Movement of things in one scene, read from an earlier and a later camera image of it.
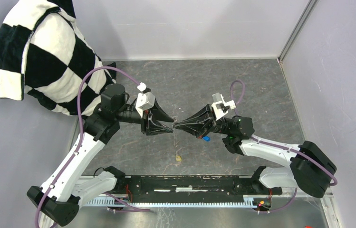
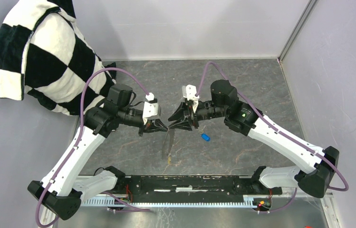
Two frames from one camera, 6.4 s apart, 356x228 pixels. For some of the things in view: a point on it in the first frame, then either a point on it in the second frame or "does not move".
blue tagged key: x=206 y=138 does not move
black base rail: x=147 y=186 does not move
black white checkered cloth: x=41 y=52 does not move
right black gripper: x=200 y=124 -> x=183 y=110
